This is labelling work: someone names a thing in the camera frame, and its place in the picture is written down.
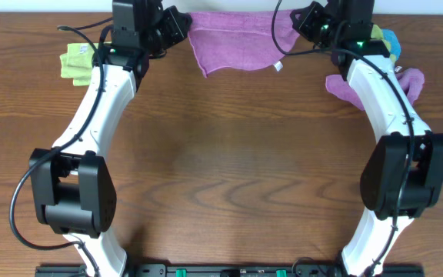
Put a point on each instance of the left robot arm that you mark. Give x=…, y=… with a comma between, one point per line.
x=72, y=188

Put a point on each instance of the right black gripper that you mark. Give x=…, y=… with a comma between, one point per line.
x=311, y=13

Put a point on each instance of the folded green cloth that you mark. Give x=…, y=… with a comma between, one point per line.
x=76, y=63

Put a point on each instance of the olive green crumpled cloth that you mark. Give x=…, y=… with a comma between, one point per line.
x=376, y=34

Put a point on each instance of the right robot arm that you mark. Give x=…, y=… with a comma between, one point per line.
x=404, y=174

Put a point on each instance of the purple microfiber cloth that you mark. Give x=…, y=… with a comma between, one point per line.
x=240, y=40

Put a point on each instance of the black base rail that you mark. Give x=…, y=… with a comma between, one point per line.
x=160, y=270

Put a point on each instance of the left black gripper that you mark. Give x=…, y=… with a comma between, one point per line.
x=176, y=24

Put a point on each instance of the blue cloth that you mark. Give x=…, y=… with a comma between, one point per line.
x=392, y=39

